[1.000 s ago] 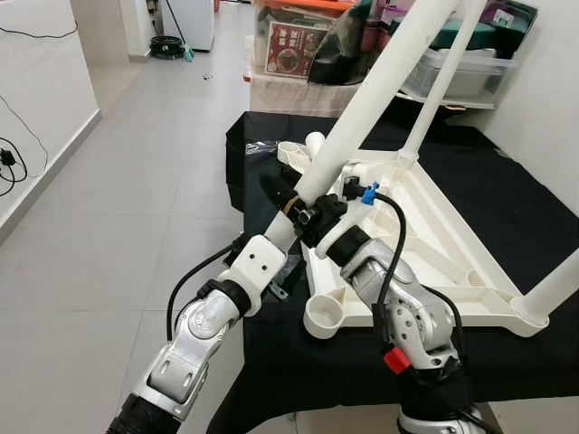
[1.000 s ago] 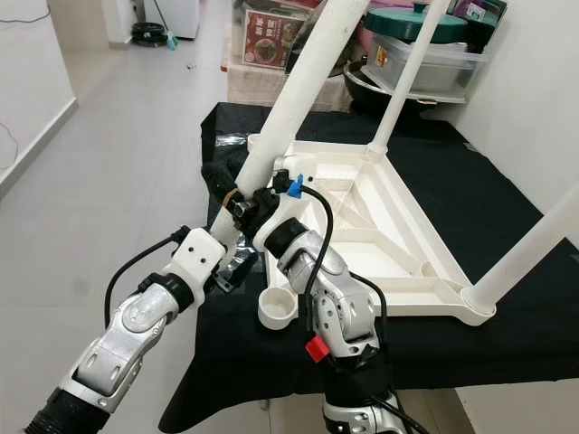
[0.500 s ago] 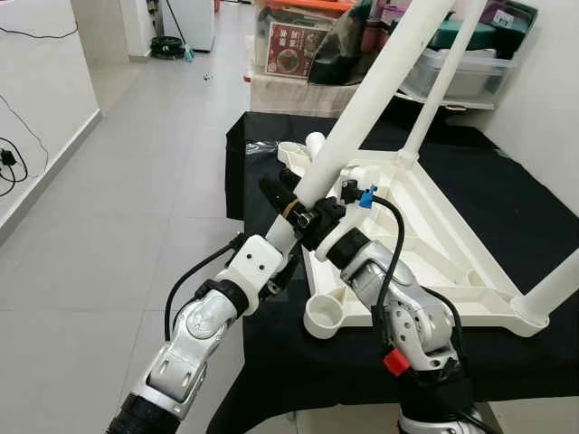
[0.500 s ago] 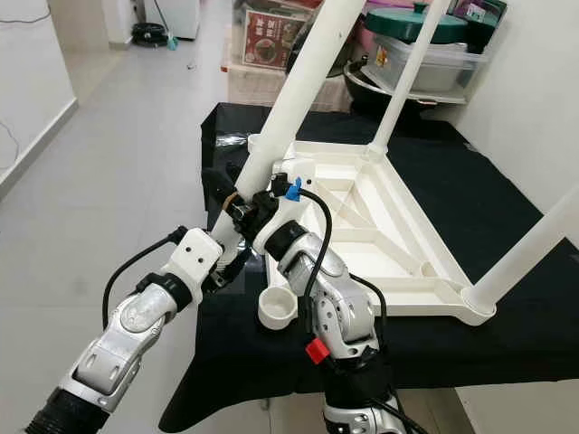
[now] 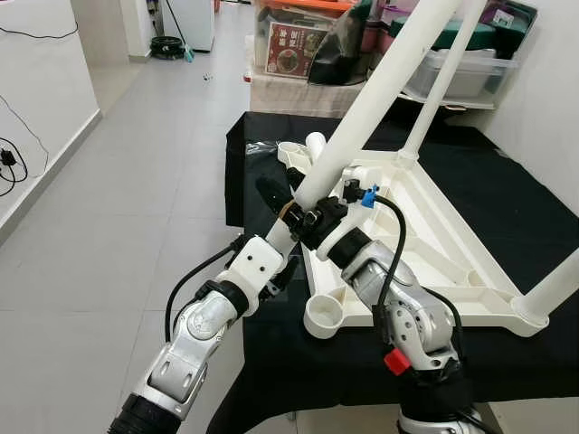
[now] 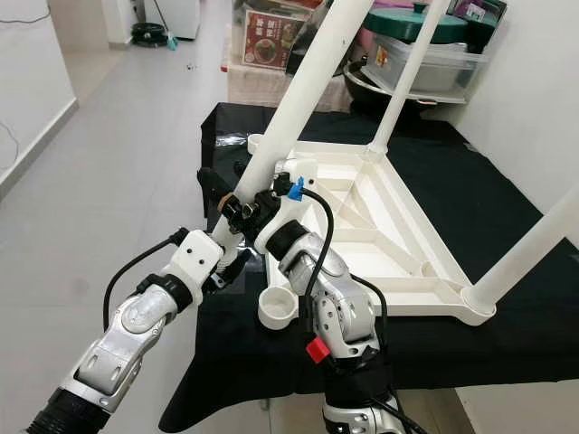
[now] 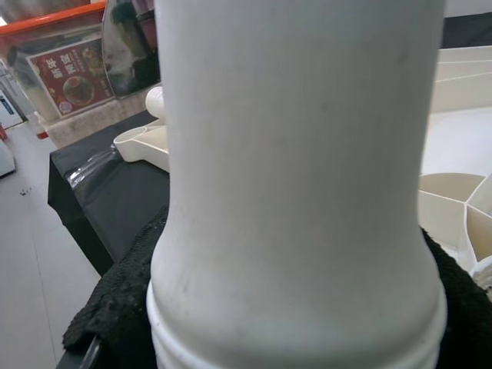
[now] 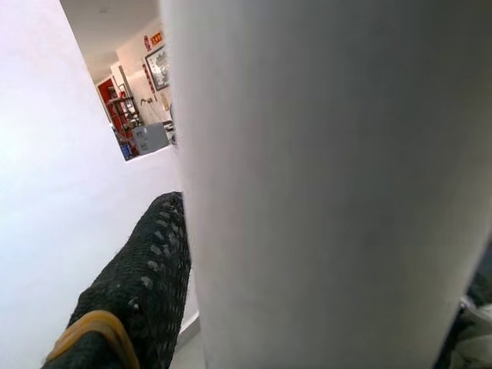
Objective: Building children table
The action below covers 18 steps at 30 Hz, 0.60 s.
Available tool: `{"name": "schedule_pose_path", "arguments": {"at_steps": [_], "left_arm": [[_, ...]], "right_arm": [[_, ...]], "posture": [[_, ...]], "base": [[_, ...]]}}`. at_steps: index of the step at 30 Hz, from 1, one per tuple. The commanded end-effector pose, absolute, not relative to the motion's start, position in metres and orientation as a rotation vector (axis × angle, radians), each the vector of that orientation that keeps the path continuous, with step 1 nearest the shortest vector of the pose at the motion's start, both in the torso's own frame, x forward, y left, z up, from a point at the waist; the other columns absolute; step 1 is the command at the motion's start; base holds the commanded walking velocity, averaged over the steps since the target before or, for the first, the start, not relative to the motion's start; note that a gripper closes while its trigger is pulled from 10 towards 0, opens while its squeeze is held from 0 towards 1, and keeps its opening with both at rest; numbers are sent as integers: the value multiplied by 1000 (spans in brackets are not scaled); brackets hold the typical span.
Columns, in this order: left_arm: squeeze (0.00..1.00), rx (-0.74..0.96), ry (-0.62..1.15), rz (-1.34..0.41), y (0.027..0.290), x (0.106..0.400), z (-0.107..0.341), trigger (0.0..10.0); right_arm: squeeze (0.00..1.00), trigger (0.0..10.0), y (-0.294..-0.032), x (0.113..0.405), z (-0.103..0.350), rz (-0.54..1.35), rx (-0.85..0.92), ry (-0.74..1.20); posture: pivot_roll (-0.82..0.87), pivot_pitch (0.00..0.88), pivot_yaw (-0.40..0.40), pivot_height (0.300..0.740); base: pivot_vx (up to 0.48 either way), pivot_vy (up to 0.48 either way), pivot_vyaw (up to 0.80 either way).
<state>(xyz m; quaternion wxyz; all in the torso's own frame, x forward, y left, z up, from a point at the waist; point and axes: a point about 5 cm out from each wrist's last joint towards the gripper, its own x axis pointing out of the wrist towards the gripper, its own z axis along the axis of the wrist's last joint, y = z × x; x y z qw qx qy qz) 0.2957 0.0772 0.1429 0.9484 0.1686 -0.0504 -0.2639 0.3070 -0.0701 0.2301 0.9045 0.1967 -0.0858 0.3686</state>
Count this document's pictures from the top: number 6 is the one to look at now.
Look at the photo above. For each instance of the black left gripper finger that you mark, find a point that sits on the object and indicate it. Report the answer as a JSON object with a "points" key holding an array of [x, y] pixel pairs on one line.
{"points": [[178, 237], [236, 266]]}

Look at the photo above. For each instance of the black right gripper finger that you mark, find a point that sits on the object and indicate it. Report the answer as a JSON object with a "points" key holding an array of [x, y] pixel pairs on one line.
{"points": [[280, 183], [213, 185]]}

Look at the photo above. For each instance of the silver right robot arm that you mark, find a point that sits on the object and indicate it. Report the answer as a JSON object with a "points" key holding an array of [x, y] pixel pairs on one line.
{"points": [[339, 307]]}

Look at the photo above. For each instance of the white plastic children table top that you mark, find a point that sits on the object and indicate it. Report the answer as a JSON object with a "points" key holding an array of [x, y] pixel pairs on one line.
{"points": [[380, 226]]}

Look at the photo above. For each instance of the clear tape strip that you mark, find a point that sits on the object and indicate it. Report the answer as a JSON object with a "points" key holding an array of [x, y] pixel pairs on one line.
{"points": [[222, 142]]}

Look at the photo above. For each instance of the beige cloth covered shelf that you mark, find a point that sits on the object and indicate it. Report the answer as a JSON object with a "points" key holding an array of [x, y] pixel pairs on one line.
{"points": [[262, 89]]}

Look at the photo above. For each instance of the black plastic bag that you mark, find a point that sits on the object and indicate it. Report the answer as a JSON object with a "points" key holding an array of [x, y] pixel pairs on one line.
{"points": [[297, 54]]}

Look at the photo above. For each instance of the red printed cardboard box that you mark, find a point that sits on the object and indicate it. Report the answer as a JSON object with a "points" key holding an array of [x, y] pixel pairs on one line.
{"points": [[271, 41]]}

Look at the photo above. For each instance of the mop with blue head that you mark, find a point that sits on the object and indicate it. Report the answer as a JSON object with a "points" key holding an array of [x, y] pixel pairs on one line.
{"points": [[171, 43]]}

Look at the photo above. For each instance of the black round robot vacuum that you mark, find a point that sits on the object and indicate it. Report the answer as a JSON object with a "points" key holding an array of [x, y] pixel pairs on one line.
{"points": [[149, 34]]}

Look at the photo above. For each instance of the white fridge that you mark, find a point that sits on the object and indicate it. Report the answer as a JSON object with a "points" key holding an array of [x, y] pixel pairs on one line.
{"points": [[181, 16]]}

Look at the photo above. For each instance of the orange bin lid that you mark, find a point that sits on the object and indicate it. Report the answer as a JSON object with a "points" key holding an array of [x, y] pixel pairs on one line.
{"points": [[271, 4]]}

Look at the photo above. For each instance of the clear plastic storage bin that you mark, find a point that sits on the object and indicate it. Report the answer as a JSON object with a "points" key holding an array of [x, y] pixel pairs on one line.
{"points": [[452, 68]]}

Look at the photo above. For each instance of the purple printed box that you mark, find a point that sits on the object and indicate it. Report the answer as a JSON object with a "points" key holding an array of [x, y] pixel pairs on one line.
{"points": [[484, 14]]}

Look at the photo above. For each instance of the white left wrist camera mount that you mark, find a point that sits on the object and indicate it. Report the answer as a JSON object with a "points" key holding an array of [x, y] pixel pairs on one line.
{"points": [[194, 258]]}

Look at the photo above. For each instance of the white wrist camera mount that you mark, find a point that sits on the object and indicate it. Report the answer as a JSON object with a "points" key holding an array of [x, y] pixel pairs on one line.
{"points": [[194, 258], [270, 237]]}

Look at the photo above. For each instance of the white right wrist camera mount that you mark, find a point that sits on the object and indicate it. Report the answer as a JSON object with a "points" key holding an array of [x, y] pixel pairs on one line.
{"points": [[270, 237]]}

